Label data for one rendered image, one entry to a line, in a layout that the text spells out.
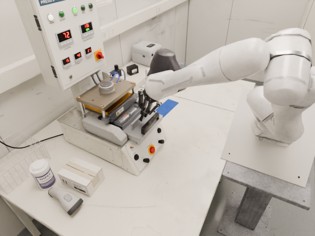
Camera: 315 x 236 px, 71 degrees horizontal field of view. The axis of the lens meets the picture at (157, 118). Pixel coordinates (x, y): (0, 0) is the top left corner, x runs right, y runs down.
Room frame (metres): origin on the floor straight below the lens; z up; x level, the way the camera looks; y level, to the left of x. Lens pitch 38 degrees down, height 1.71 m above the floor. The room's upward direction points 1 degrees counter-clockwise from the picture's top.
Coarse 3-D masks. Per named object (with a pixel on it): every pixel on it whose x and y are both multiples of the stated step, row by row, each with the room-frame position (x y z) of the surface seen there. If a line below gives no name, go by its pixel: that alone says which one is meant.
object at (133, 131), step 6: (138, 120) 0.89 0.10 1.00; (144, 120) 0.92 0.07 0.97; (156, 120) 0.92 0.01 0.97; (132, 126) 0.84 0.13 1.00; (138, 126) 0.87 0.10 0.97; (150, 126) 0.87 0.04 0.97; (126, 132) 0.83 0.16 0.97; (132, 132) 0.83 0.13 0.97; (138, 132) 0.83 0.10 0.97; (150, 132) 0.85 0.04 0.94; (132, 138) 0.80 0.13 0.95; (138, 138) 0.78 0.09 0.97; (144, 138) 0.80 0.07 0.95
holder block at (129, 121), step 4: (140, 108) 0.99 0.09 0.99; (136, 112) 0.96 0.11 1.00; (100, 116) 0.93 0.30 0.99; (132, 116) 0.92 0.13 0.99; (136, 116) 0.94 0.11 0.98; (128, 120) 0.89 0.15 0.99; (132, 120) 0.91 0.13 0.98; (112, 124) 0.87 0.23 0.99; (116, 124) 0.86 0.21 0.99; (124, 124) 0.86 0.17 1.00; (128, 124) 0.88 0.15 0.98; (120, 128) 0.85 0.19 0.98; (124, 128) 0.85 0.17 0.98
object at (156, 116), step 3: (156, 114) 0.92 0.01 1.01; (153, 117) 0.89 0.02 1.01; (156, 117) 0.90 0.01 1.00; (150, 120) 0.87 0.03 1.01; (153, 120) 0.88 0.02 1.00; (147, 123) 0.85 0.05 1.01; (150, 123) 0.86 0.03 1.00; (144, 126) 0.82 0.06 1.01; (147, 126) 0.83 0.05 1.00; (141, 129) 0.81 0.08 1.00; (144, 129) 0.81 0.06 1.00; (141, 132) 0.81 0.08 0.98; (144, 132) 0.81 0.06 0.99
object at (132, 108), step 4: (132, 104) 1.02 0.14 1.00; (136, 104) 1.02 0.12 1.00; (128, 108) 0.98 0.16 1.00; (132, 108) 0.98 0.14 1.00; (136, 108) 0.98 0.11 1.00; (124, 112) 0.95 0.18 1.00; (128, 112) 0.95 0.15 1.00; (132, 112) 0.95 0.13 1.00; (120, 116) 0.91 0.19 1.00; (124, 116) 0.91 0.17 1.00; (128, 116) 0.91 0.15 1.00; (116, 120) 0.88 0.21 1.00; (120, 120) 0.88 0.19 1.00; (124, 120) 0.88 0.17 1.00
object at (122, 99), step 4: (128, 92) 1.06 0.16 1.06; (124, 96) 1.02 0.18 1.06; (128, 96) 1.02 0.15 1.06; (120, 100) 0.98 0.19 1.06; (124, 100) 0.99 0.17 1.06; (84, 104) 0.96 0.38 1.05; (112, 104) 0.94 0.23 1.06; (116, 104) 0.94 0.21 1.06; (88, 108) 0.95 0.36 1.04; (92, 108) 0.93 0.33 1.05; (108, 108) 0.91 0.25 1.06; (112, 108) 0.91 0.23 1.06; (96, 112) 0.92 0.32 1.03; (100, 112) 0.90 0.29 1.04; (108, 112) 0.88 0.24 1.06
